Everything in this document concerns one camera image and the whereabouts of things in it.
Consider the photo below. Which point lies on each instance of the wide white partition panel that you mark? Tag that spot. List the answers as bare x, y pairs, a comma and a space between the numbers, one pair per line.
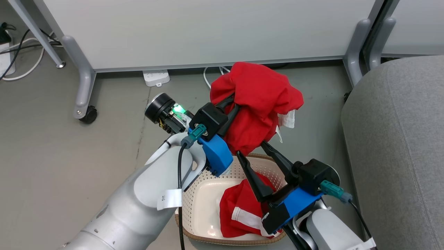
208, 31

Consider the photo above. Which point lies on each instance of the grey partition foot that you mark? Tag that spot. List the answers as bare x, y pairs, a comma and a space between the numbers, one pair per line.
355, 52
380, 41
81, 76

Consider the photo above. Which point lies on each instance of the black camera box blue mount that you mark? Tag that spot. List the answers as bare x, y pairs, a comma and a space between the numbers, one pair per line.
305, 187
213, 139

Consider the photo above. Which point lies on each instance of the plain red garment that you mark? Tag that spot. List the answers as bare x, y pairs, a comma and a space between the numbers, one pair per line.
256, 100

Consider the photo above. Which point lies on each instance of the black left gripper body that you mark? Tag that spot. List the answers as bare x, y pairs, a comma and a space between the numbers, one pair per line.
163, 109

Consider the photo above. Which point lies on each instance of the cream perforated laundry basket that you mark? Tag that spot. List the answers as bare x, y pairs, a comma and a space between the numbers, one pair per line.
204, 208

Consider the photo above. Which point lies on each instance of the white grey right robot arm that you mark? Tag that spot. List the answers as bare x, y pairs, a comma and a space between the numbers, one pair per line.
329, 232

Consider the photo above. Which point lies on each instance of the white power strip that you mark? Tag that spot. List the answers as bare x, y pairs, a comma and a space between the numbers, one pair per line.
156, 77

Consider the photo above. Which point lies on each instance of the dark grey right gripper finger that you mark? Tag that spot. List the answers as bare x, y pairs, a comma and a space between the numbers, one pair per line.
281, 163
255, 180

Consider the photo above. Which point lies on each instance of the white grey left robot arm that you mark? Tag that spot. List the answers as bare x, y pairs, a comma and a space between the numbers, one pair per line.
138, 208

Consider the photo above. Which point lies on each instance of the white paper label tag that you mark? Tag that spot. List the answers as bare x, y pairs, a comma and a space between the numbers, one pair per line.
362, 244
170, 199

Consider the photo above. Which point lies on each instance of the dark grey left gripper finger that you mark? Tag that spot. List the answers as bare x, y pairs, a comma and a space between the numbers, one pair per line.
222, 101
229, 121

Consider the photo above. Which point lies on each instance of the slanted grey metal leg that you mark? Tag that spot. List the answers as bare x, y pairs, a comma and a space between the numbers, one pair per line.
38, 34

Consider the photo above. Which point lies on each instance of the narrow white partition panel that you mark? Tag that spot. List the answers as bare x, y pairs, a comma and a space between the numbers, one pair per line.
416, 24

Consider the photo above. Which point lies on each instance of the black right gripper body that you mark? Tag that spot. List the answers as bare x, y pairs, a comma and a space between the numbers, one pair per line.
277, 218

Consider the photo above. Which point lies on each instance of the black castor wheel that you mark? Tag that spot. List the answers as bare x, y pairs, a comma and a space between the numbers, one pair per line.
89, 115

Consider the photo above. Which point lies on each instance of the white socket block black adapter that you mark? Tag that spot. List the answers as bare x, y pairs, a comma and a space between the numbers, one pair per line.
5, 55

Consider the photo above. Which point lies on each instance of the red garment with white stripe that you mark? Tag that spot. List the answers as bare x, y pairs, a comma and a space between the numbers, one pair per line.
239, 211

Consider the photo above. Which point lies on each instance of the grey fabric sofa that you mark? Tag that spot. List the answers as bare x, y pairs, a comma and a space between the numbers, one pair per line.
399, 146

